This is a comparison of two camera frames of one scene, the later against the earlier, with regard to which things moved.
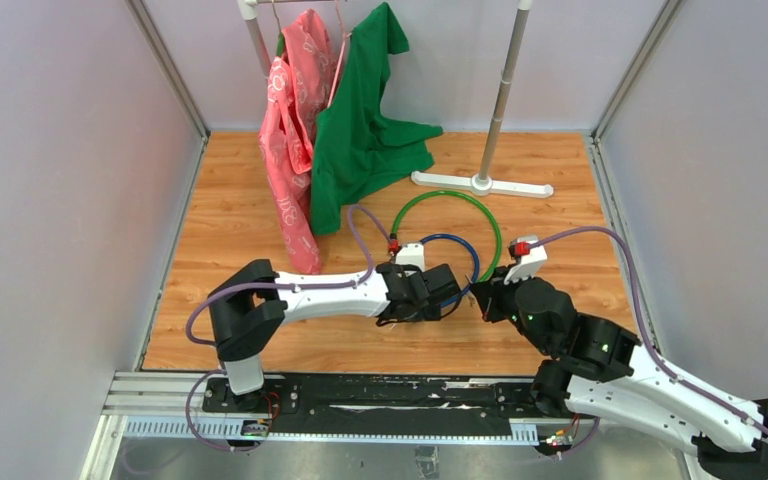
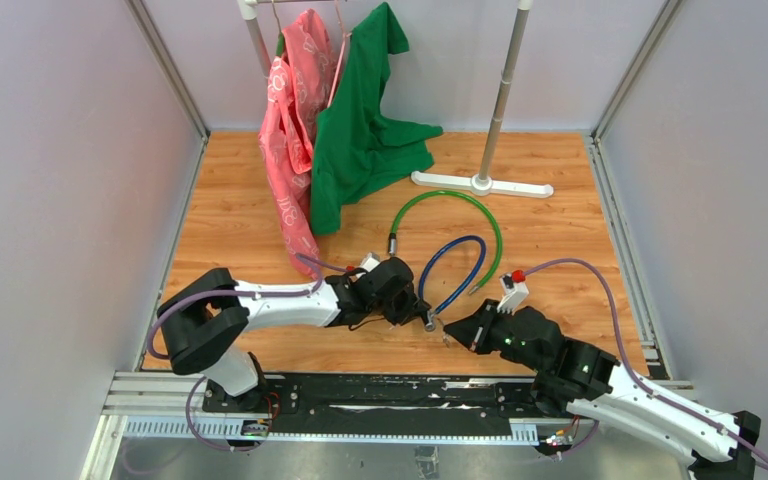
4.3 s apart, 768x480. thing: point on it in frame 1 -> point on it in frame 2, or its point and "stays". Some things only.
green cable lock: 393,236 stays
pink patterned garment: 298,81 stays
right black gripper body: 499,303 -> 496,334
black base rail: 388,404 stays
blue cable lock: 476,258 -> 430,320
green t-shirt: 356,144 stays
